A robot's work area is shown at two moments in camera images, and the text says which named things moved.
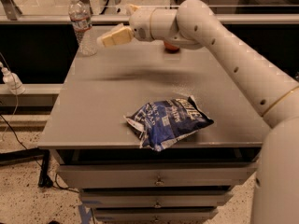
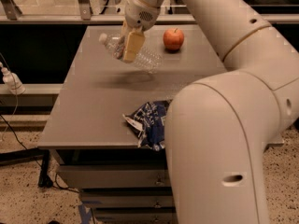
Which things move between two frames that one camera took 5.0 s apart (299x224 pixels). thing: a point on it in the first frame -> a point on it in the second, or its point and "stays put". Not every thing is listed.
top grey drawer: x=125 y=175 stays put
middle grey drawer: x=155 y=199 stays put
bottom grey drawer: x=154 y=215 stays put
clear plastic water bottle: x=81 y=19 -> x=148 y=59
